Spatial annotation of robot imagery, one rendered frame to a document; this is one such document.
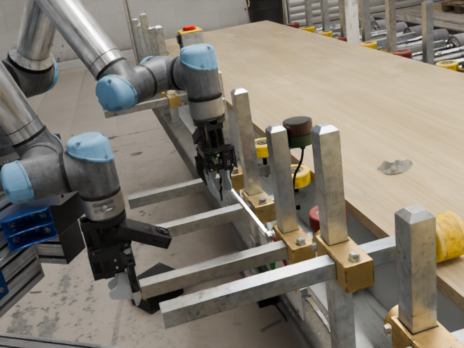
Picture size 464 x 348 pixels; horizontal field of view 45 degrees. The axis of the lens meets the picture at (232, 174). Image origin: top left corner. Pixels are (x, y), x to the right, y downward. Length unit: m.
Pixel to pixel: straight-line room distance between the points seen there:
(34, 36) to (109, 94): 0.43
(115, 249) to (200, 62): 0.41
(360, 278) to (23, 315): 2.15
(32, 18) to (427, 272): 1.12
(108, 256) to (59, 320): 1.68
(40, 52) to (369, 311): 1.04
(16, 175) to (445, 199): 0.85
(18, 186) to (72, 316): 1.75
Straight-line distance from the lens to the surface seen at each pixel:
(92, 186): 1.02
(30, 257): 1.62
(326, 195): 0.92
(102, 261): 1.09
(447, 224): 1.01
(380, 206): 1.23
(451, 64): 2.32
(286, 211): 1.20
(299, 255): 1.17
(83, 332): 2.61
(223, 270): 1.17
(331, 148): 0.89
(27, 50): 1.57
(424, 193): 1.28
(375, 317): 1.38
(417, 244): 0.71
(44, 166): 1.03
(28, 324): 2.79
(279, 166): 1.15
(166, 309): 0.89
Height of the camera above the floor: 1.46
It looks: 22 degrees down
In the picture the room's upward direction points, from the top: 9 degrees counter-clockwise
